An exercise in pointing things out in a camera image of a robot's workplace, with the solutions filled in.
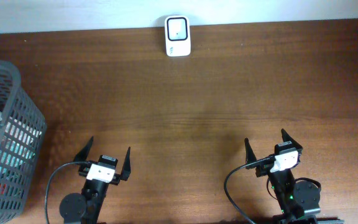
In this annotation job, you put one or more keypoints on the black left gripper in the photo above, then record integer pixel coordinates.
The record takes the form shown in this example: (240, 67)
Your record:
(117, 179)

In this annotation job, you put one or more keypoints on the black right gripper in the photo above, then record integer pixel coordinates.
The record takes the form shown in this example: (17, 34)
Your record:
(249, 154)

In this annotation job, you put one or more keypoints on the grey plastic mesh basket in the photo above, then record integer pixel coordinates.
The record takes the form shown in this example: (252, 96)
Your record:
(22, 132)

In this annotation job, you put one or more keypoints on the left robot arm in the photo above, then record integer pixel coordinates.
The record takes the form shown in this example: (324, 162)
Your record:
(85, 207)

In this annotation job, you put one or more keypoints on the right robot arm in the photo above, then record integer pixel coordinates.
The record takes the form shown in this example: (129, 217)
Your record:
(298, 198)

